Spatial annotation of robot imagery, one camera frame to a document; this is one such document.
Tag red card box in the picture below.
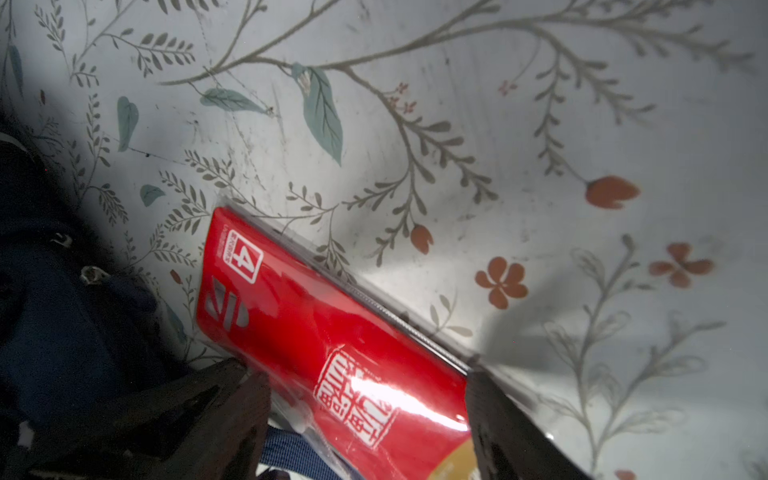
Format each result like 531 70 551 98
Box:
197 207 479 479

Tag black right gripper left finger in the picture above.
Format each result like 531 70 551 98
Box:
1 359 271 479

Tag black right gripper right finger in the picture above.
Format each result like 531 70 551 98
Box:
465 370 590 480

